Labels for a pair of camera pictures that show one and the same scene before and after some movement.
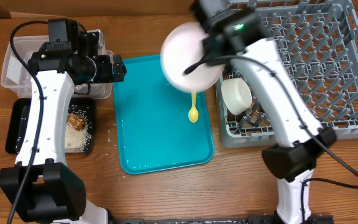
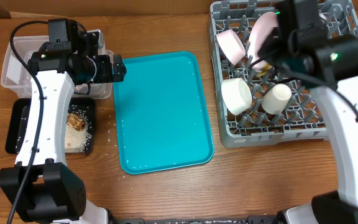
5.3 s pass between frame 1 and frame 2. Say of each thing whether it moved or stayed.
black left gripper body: stayed
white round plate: moved
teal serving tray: stayed
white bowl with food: stayed
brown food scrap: stayed
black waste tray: stayed
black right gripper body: moved
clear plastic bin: stayed
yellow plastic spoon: moved
